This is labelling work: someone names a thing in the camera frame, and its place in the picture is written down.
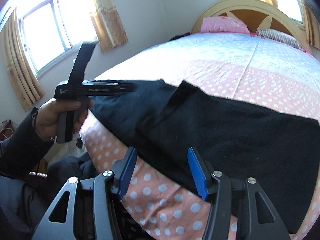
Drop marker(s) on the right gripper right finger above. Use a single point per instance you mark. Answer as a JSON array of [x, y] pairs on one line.
[[200, 173]]

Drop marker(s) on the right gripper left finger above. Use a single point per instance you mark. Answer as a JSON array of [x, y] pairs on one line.
[[125, 169]]

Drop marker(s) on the black pants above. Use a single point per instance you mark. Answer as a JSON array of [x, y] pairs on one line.
[[238, 138]]

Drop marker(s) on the left forearm dark sleeve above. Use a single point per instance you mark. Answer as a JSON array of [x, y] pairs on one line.
[[21, 152]]

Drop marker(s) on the dark maroon clothing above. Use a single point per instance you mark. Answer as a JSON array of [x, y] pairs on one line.
[[24, 202]]

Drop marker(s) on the person left hand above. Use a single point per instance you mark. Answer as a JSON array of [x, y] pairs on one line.
[[45, 122]]

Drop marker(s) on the beige curtain far left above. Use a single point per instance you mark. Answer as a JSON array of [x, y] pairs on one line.
[[22, 78]]

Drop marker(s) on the side window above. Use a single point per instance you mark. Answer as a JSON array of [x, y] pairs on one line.
[[50, 29]]

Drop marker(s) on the yellow curtain left window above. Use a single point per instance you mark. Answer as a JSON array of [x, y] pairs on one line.
[[107, 24]]

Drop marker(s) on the pink blue patterned bedspread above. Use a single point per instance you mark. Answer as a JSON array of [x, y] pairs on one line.
[[234, 66]]

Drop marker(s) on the pink pillow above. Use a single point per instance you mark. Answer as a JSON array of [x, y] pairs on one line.
[[223, 24]]

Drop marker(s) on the striped pillow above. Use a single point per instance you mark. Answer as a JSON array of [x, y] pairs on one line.
[[281, 37]]

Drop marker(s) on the cream wooden headboard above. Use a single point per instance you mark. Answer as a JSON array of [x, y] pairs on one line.
[[256, 15]]

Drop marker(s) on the yellow curtain right side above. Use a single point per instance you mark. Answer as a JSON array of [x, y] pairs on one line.
[[311, 25]]

